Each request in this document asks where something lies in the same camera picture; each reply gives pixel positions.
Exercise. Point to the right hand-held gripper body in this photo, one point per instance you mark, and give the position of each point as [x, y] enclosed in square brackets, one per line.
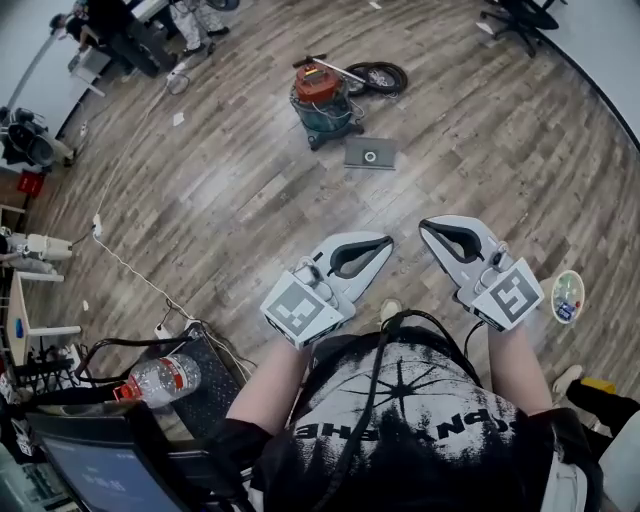
[510, 297]

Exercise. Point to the small white side table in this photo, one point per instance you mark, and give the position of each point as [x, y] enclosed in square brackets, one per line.
[17, 300]

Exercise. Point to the person's right forearm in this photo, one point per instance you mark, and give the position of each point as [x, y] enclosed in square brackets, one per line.
[517, 375]

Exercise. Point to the clear plastic water bottle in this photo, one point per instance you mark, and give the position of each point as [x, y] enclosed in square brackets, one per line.
[165, 377]

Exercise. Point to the white cylindrical device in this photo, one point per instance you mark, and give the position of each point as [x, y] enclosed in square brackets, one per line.
[50, 246]

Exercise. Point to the red box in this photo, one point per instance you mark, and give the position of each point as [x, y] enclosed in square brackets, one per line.
[30, 182]

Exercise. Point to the black monitor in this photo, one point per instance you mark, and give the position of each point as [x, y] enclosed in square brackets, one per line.
[100, 475]

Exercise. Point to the yellow plastic cup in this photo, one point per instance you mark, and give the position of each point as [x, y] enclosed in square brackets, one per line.
[600, 385]

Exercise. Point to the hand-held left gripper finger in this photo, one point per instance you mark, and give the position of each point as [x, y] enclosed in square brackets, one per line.
[360, 236]
[376, 272]

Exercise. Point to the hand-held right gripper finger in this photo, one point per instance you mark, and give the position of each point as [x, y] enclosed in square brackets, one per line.
[470, 222]
[450, 267]

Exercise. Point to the white waste basket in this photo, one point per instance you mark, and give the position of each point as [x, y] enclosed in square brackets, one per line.
[567, 295]

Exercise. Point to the small white desk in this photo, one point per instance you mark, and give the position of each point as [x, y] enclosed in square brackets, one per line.
[92, 62]

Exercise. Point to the person's left forearm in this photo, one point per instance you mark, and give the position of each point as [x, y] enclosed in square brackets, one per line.
[270, 390]

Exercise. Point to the white power strip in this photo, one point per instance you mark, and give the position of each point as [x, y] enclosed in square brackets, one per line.
[176, 72]
[162, 331]
[97, 225]

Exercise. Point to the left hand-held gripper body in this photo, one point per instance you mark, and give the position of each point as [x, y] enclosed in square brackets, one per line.
[300, 310]

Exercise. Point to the black round device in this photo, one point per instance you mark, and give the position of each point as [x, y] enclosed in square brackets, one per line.
[35, 145]

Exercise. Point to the person's left beige sneaker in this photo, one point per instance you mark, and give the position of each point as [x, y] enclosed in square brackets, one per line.
[389, 306]

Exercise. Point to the red and green vacuum cleaner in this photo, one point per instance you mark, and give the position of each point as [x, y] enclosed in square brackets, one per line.
[322, 107]

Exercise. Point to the person's black printed t-shirt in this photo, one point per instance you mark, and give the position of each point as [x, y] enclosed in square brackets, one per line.
[425, 450]

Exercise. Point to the black platform cart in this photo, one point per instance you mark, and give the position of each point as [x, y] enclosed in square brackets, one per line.
[215, 380]

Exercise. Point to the silver vacuum wand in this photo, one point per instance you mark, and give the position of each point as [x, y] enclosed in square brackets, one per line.
[340, 70]

